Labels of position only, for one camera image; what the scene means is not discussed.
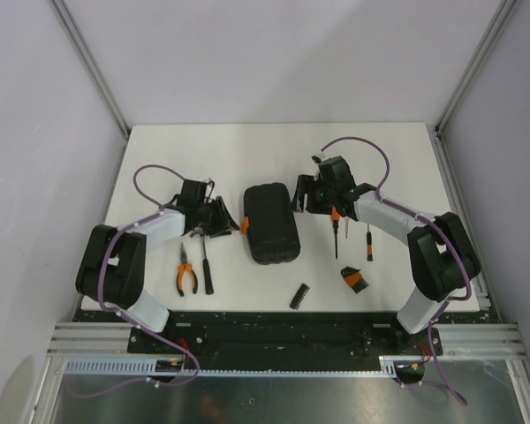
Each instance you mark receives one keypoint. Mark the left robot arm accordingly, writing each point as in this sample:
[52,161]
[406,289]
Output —
[112,269]

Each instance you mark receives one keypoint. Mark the aluminium frame post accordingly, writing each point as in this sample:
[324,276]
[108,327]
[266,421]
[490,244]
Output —
[90,65]
[479,58]

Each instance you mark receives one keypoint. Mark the black plastic tool case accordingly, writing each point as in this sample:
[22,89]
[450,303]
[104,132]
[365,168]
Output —
[269,224]

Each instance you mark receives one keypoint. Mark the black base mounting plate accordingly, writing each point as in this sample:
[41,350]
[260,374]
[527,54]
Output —
[278,337]

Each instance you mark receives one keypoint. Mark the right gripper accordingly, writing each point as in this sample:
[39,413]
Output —
[306,184]

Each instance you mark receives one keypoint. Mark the orange handled pliers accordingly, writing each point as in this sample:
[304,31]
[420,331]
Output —
[185,268]

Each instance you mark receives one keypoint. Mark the grey slotted cable duct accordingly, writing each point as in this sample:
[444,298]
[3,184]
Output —
[373,367]

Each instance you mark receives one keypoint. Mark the orange handled screwdriver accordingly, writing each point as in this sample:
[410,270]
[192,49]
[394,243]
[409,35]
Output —
[335,218]

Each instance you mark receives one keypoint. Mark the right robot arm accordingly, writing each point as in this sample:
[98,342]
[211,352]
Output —
[442,258]

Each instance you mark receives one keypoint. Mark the small precision screwdriver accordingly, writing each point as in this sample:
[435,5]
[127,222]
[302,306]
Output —
[369,240]

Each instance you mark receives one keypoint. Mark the claw hammer black handle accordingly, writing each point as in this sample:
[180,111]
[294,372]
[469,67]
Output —
[209,287]

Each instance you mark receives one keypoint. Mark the right aluminium frame post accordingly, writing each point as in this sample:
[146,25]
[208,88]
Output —
[479,58]

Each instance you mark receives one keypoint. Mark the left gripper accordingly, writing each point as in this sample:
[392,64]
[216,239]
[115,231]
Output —
[224,223]

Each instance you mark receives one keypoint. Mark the black bit holder strip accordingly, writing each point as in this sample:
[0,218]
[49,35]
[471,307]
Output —
[298,297]

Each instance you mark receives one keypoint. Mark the left aluminium frame post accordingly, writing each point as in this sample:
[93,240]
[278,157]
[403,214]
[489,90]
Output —
[90,65]

